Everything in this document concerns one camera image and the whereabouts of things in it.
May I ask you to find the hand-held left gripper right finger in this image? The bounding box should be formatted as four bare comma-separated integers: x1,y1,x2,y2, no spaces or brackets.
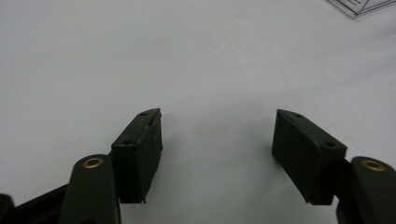
271,108,348,206

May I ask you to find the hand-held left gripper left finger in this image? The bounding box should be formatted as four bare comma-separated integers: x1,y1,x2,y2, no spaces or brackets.
110,107,164,204

